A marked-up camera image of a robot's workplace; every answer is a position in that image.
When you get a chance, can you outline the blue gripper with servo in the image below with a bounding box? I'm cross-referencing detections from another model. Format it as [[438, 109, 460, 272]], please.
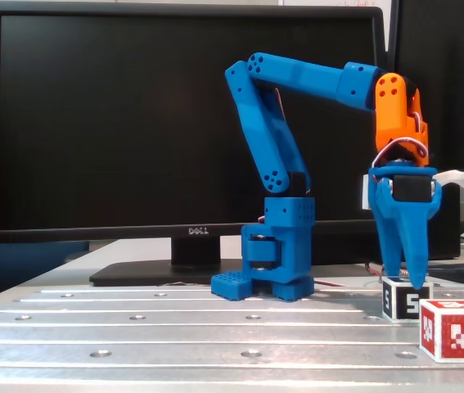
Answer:
[[368, 162, 444, 292]]

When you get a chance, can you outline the black cube with number five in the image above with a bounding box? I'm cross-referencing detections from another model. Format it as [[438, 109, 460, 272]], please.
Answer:
[[381, 276, 435, 324]]

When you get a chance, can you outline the red cube with white marker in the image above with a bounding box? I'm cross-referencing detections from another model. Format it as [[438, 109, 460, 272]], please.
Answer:
[[418, 298, 464, 364]]

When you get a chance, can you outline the plain black monitor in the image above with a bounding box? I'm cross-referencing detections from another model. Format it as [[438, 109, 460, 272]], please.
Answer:
[[385, 0, 464, 183]]

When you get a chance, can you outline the black Dell monitor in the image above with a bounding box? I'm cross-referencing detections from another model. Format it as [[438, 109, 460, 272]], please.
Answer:
[[0, 0, 397, 288]]

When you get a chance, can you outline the blue upholstered chair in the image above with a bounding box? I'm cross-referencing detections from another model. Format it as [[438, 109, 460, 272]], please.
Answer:
[[0, 191, 90, 296]]

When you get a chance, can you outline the red white servo cable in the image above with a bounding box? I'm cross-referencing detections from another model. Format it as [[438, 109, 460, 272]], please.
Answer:
[[312, 279, 354, 288]]

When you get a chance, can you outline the white mounted camera module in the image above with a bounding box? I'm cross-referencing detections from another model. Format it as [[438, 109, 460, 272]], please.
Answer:
[[361, 165, 464, 210]]

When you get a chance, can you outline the multicoloured ribbon wire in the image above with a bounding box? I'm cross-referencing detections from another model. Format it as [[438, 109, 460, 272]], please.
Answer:
[[156, 280, 213, 287]]

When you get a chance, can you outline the aluminium slotted base plate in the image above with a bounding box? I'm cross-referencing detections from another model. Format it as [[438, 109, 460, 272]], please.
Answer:
[[0, 285, 464, 393]]

